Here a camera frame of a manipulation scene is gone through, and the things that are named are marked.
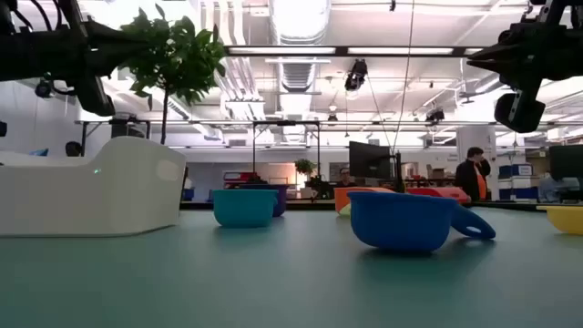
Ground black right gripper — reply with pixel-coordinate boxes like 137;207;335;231
466;0;573;134

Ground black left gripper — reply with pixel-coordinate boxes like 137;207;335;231
49;0;152;118

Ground red measuring cup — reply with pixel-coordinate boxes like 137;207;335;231
404;186;472;205

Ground yellow measuring cup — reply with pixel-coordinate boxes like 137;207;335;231
536;204;583;236

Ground blue measuring cup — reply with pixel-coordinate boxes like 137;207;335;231
347;190;496;253

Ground teal measuring cup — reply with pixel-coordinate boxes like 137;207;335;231
212;189;279;229

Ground orange measuring cup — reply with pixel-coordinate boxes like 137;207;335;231
333;186;396;216

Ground dark purple measuring cup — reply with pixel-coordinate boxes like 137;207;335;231
239;183;290;219

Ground green potted tree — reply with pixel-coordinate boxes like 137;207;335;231
118;3;228;146

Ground blue storage bin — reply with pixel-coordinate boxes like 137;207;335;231
498;163;534;179
498;186;539;201

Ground black computer monitor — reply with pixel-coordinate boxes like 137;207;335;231
548;144;583;183
348;140;394;179

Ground brown cardboard box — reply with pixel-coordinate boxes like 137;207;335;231
425;163;450;180

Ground red tool cart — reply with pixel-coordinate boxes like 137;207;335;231
222;171;259;190

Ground small background potted plant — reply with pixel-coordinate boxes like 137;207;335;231
294;158;318;178

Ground long ceiling light rail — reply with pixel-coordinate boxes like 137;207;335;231
222;45;486;58

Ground silver ventilation duct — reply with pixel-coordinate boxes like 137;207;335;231
268;0;332;92

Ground black metal frame stand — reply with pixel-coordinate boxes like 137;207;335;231
252;120;322;177

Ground black table edge frame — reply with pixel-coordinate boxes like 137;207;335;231
179;199;583;212

